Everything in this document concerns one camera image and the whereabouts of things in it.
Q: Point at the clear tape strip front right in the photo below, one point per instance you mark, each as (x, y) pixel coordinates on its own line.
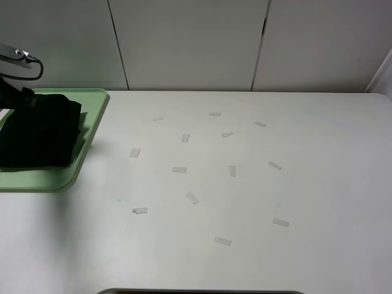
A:
(280, 222)

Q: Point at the clear tape strip front left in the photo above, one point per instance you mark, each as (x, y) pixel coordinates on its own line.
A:
(140, 210)

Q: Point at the clear tape strip upper centre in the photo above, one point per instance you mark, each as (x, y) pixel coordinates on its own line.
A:
(225, 135)

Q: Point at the light green plastic tray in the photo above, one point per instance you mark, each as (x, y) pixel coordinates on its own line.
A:
(93, 104)

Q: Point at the clear tape strip middle left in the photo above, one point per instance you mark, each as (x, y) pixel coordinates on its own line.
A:
(179, 169)

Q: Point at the clear tape strip lower centre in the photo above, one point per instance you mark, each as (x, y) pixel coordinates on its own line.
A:
(192, 198)

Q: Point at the clear tape strip back right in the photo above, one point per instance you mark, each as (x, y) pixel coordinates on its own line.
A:
(260, 124)

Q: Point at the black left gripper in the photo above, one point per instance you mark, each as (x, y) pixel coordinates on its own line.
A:
(13, 99)

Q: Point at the black short sleeve t-shirt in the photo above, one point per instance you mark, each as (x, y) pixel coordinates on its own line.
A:
(41, 136)

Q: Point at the clear tape strip middle right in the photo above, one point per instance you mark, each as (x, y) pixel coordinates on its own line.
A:
(232, 170)

